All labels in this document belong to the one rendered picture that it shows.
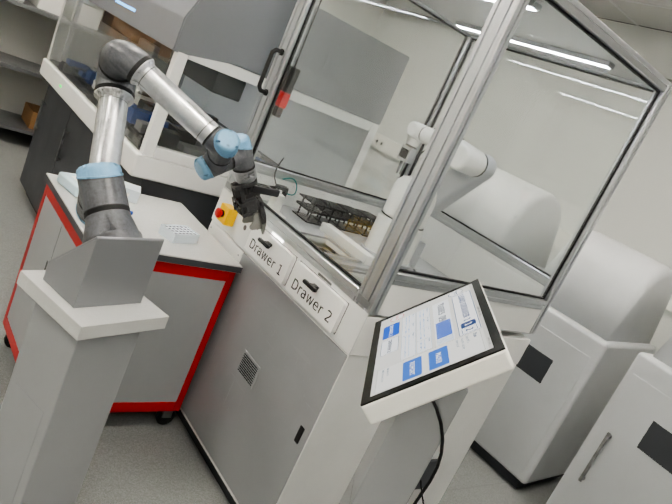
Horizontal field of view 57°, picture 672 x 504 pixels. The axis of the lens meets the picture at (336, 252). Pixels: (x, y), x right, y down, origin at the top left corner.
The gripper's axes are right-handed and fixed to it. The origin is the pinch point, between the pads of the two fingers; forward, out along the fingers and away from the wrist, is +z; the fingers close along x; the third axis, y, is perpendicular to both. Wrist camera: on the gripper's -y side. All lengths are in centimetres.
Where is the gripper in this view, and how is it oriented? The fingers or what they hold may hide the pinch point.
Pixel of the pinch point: (261, 227)
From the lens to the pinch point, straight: 219.0
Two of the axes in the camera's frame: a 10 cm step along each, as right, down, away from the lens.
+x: 5.5, 4.4, -7.1
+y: -8.3, 3.8, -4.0
